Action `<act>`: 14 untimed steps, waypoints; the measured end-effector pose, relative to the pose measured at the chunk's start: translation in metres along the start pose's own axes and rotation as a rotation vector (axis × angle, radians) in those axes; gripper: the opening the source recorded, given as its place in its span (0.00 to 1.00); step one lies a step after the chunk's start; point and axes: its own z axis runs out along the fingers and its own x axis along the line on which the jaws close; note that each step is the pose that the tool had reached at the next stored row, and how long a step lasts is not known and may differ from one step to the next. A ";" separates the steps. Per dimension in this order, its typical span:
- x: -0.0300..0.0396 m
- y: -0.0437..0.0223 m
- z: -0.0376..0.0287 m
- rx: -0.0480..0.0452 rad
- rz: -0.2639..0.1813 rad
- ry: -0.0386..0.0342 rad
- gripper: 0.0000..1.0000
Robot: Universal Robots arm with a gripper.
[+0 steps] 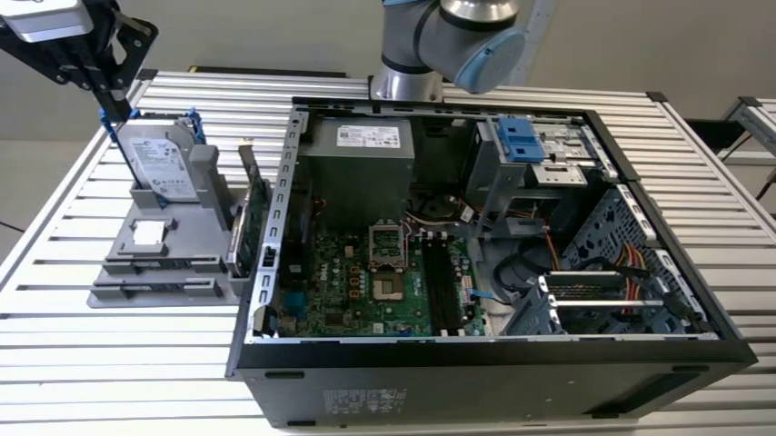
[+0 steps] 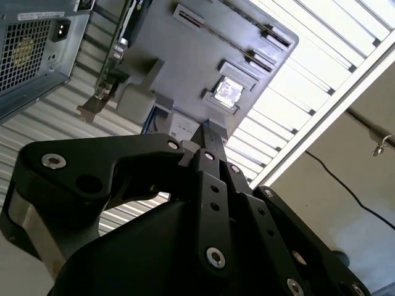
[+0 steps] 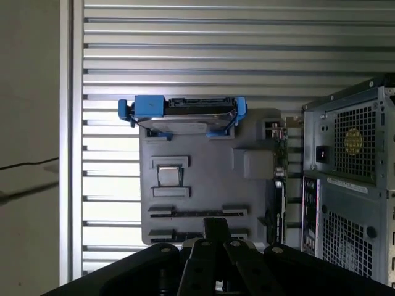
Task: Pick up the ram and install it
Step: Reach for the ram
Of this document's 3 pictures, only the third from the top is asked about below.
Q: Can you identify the grey power supply box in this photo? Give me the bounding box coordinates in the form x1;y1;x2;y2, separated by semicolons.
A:
313;103;388;186

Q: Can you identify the graphics card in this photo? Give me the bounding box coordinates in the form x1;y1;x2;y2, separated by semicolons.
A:
265;115;302;247

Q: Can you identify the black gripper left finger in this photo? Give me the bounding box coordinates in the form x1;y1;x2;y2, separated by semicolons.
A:
39;217;218;296

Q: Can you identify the silver-topped CPU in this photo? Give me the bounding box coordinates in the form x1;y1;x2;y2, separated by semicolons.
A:
157;165;183;188

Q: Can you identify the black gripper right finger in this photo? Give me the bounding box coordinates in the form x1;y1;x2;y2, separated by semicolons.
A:
215;217;395;296

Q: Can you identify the grey plastic parts rack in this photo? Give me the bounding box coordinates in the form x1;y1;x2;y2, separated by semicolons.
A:
140;107;289;247

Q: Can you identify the grey metal PC case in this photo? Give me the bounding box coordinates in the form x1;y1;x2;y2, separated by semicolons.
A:
301;72;395;286

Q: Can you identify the thin black cable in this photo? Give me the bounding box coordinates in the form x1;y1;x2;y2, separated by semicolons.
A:
0;156;60;171

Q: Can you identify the hard disk with blue carrier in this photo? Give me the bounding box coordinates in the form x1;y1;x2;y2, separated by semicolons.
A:
118;95;247;138

